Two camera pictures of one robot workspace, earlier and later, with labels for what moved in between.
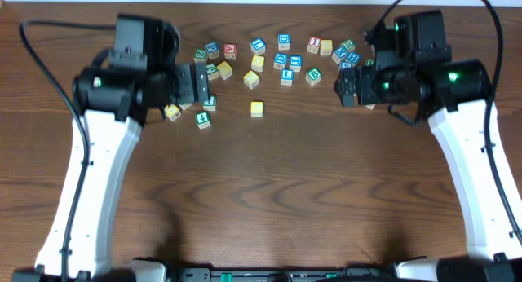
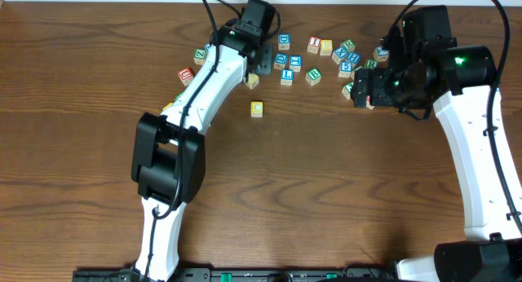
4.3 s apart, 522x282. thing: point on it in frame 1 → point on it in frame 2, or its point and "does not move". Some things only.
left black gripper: (201, 82) → (265, 59)
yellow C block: (256, 108) does not move
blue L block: (287, 77) does not move
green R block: (369, 63) does not move
